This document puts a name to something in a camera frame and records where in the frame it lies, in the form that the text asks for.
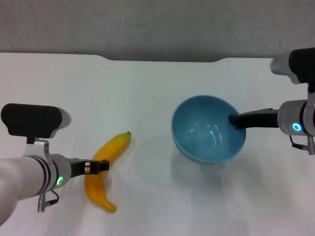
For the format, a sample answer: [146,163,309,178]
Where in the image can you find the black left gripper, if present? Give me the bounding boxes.
[66,158,110,179]

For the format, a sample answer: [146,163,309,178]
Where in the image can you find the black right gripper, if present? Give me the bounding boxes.
[228,108,282,131]

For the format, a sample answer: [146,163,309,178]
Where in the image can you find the yellow banana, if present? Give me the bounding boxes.
[84,131,132,213]

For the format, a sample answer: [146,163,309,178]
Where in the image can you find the blue bowl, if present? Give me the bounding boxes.
[171,95,247,165]

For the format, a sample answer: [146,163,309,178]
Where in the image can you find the left arm cable connector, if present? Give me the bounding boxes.
[36,189,60,213]

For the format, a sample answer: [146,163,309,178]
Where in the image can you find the arm cable connector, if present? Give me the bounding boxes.
[288,134,315,156]
[36,189,60,213]

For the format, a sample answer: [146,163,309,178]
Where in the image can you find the right arm cable connector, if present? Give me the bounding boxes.
[288,134,315,156]

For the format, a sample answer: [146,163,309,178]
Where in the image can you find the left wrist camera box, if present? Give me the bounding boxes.
[0,103,72,145]

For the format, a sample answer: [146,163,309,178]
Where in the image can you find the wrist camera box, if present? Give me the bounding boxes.
[270,47,315,86]
[0,103,72,145]

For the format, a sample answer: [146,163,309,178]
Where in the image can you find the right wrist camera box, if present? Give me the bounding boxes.
[270,47,315,86]

